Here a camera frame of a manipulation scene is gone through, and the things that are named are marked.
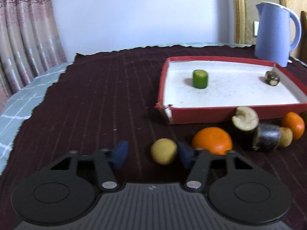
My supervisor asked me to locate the large orange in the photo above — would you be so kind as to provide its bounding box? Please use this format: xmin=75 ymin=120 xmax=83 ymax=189
xmin=192 ymin=127 xmax=233 ymax=155

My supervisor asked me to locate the small yellow fruit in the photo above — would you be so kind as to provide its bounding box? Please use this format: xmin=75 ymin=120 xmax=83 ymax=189
xmin=150 ymin=138 xmax=177 ymax=165
xmin=278 ymin=127 xmax=293 ymax=147

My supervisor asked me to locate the bitten eggplant piece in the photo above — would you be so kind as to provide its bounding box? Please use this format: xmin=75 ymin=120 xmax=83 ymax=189
xmin=232 ymin=106 xmax=259 ymax=131

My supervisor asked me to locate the dark eggplant piece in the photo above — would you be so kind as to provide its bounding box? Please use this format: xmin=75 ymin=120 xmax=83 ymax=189
xmin=253 ymin=123 xmax=281 ymax=152

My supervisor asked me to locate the green cucumber piece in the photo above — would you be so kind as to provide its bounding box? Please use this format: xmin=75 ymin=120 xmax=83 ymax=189
xmin=192 ymin=70 xmax=209 ymax=89

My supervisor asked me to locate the orange mandarin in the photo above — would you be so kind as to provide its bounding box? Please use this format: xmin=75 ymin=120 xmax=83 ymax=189
xmin=281 ymin=112 xmax=305 ymax=140

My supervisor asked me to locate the dark brown round fruit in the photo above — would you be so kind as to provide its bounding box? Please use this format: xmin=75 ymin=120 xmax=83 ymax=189
xmin=264 ymin=71 xmax=280 ymax=86

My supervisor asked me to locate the green tomato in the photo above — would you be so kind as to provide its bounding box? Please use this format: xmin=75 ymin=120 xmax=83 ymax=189
xmin=300 ymin=111 xmax=307 ymax=124

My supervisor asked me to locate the dark maroon striped cloth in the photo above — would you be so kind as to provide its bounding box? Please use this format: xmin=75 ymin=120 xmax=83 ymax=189
xmin=0 ymin=43 xmax=307 ymax=230

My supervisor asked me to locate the red shallow cardboard tray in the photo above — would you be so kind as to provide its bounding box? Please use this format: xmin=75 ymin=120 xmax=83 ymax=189
xmin=156 ymin=56 xmax=306 ymax=124

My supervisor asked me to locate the light blue checked bedsheet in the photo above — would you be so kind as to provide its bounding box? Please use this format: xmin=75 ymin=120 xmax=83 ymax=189
xmin=0 ymin=41 xmax=307 ymax=176

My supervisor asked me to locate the pink patterned curtain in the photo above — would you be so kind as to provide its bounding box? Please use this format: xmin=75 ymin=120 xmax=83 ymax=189
xmin=1 ymin=0 xmax=67 ymax=108

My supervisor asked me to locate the blue electric kettle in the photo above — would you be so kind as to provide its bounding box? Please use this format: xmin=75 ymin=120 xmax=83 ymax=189
xmin=254 ymin=2 xmax=302 ymax=67

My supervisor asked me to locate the wooden chair back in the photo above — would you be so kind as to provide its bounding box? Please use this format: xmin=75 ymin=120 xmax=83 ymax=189
xmin=298 ymin=10 xmax=307 ymax=62

